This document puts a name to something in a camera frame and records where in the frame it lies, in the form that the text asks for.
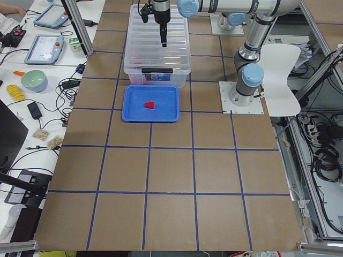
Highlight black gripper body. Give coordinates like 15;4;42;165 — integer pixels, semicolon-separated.
140;0;170;26

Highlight clear plastic box lid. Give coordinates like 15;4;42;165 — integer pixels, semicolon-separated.
123;4;191;75

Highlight red block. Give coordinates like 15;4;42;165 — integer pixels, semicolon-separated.
144;101;155;109

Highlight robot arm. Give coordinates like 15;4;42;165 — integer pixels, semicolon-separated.
177;0;299;107

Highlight clear plastic storage box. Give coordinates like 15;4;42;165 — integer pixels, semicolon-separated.
123;3;192;89

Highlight blue plastic tray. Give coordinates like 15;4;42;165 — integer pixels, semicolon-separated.
122;85;180;123

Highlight black power adapter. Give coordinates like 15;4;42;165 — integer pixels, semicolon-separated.
83;19;98;27

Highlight green white carton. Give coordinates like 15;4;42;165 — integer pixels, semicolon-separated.
68;37;82;52

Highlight far teach pendant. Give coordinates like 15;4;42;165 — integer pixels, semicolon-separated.
33;4;69;29

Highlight teach pendant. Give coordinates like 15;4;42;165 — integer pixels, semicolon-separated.
33;4;69;29
24;34;64;65

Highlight white chair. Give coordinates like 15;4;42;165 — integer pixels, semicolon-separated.
258;43;301;117

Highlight near teach pendant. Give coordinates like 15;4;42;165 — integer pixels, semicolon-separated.
24;34;64;65

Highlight green bowl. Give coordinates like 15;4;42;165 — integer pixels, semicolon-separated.
21;70;48;93

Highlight toy carrot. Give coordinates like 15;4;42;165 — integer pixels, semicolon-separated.
13;71;26;77

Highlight black phone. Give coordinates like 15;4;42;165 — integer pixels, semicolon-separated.
27;102;42;120

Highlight yellow toy corn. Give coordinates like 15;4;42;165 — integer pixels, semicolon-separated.
6;84;25;101

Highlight black box latch handle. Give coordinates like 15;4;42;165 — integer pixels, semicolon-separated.
141;67;173;74

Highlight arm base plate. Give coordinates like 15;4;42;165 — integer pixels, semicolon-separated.
219;81;264;115
210;12;246;36

